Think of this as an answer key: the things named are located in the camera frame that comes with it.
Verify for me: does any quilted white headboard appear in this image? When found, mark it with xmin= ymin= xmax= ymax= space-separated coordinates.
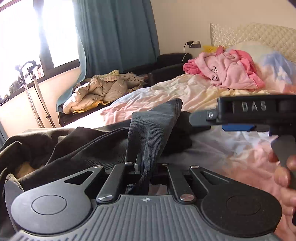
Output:
xmin=210 ymin=23 xmax=295 ymax=63

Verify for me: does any pink garment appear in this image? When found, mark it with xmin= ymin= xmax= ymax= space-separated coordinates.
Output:
xmin=183 ymin=46 xmax=265 ymax=90

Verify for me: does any right blue curtain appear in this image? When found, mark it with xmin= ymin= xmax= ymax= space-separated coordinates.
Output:
xmin=56 ymin=0 xmax=161 ymax=113

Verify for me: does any person's right hand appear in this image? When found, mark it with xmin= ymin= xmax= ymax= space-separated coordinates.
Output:
xmin=273 ymin=155 xmax=295 ymax=240

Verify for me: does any garment steamer stand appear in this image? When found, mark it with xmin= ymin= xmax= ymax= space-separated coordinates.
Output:
xmin=15 ymin=60 xmax=57 ymax=129

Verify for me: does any black sofa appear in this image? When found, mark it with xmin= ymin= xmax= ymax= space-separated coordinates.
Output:
xmin=58 ymin=53 xmax=192 ymax=126

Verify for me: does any yellow item by headboard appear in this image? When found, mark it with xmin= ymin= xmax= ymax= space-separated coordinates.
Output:
xmin=203 ymin=45 xmax=218 ymax=53

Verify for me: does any beige puffer jacket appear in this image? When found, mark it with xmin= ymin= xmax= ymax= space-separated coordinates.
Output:
xmin=63 ymin=76 xmax=127 ymax=114

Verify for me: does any white patterned blanket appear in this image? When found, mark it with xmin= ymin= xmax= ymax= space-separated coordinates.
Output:
xmin=99 ymin=70 xmax=144 ymax=89

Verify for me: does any black garment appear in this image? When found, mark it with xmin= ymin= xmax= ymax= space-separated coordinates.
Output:
xmin=0 ymin=98 xmax=194 ymax=239

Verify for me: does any black framed window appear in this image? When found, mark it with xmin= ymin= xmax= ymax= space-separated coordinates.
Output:
xmin=1 ymin=1 xmax=79 ymax=100

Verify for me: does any wall power outlet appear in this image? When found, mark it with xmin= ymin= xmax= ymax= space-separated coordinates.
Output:
xmin=186 ymin=41 xmax=201 ymax=48

